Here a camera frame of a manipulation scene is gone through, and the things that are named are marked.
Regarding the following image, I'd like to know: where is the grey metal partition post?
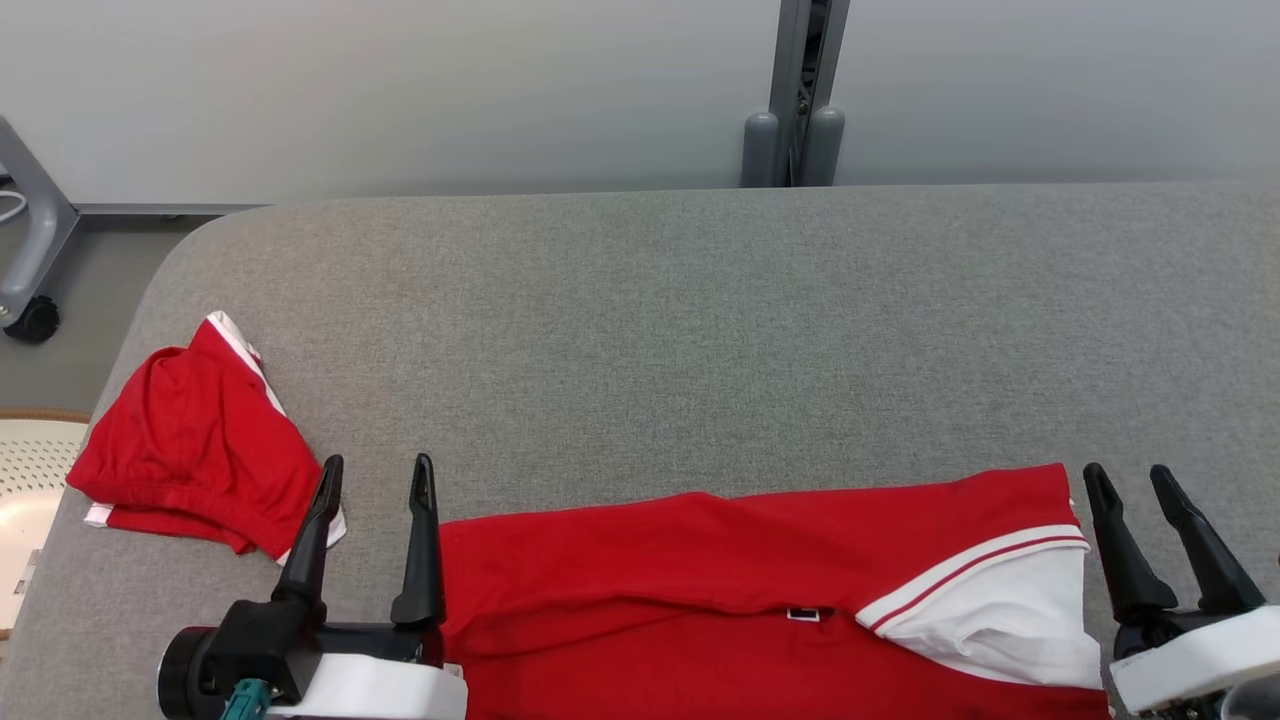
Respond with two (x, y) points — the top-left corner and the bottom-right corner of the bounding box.
(740, 0), (851, 189)

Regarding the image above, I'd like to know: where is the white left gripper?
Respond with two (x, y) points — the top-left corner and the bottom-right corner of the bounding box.
(265, 453), (469, 720)

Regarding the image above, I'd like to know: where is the grey partition base rail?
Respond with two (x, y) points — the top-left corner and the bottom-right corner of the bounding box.
(75, 202), (273, 219)

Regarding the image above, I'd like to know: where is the teal camera connector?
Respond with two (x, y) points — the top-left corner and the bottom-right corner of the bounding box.
(218, 678), (273, 720)

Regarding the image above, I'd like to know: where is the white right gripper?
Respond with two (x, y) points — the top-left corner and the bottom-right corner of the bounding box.
(1083, 462), (1280, 716)

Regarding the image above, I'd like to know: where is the red shorts white trim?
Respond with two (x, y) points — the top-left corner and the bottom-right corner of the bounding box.
(65, 311), (348, 566)

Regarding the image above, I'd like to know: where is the white perforated laundry basket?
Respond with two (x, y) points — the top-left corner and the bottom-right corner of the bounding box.
(0, 408), (93, 641)

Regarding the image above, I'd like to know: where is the red white jersey shirt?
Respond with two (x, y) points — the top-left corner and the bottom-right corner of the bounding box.
(438, 462), (1111, 720)

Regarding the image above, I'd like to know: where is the grey partition frame leg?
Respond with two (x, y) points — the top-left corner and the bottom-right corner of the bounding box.
(0, 115), (81, 346)

